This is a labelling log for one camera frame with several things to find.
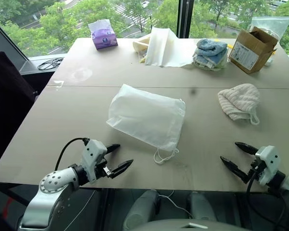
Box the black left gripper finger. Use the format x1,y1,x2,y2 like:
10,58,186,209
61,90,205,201
109,158,134,180
105,143,121,155

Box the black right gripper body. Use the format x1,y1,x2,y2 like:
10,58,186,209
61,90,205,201
247,160,264,180

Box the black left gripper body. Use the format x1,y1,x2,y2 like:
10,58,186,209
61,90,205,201
94,158,115,180

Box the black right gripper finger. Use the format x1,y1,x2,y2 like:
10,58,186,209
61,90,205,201
220,156,250,185
234,141,259,157

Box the white drawstring bag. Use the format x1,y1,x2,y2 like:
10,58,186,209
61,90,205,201
105,83,187,167

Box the cream knitted cloth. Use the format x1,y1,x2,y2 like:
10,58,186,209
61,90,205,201
217,83,261,126

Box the clear plastic zip bag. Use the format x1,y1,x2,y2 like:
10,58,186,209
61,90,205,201
251,16,289,47

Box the grey rounded left robot leg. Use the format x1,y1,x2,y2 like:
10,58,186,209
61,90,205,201
122,189,161,230

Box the grey rounded robot leg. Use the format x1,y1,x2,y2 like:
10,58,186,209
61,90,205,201
187,191,218,221
122,189,161,230

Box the grey rounded right robot leg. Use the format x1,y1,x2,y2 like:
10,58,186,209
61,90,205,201
187,191,218,221

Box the grey robot torso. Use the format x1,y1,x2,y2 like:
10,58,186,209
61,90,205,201
139,218,251,231

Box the brown cardboard box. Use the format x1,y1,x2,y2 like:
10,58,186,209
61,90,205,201
228,26,279,74

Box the stack of blue towels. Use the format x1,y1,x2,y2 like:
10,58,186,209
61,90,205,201
192,38,230,72

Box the purple tissue pack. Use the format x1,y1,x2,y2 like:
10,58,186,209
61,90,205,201
87,19,119,51

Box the dark fabric chair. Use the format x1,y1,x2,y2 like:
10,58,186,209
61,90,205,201
0,50,37,169

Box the dark window pillar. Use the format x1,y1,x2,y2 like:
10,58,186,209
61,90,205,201
177,0,195,39

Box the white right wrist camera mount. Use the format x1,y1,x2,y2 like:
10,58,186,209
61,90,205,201
253,145,282,186

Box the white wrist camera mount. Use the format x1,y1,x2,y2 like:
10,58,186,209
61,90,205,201
253,145,282,186
81,139,108,181

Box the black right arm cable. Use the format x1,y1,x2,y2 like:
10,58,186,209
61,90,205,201
246,166,289,227

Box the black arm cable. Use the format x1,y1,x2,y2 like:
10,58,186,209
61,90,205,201
54,137,90,172
246,166,289,227

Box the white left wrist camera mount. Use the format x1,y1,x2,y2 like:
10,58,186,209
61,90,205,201
81,139,108,181

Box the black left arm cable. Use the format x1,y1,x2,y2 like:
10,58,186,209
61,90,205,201
54,137,90,172

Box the thin white cable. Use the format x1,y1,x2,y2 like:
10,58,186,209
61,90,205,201
158,190,194,219

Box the black cable on sill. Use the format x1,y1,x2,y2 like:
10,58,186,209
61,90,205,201
37,57,64,71

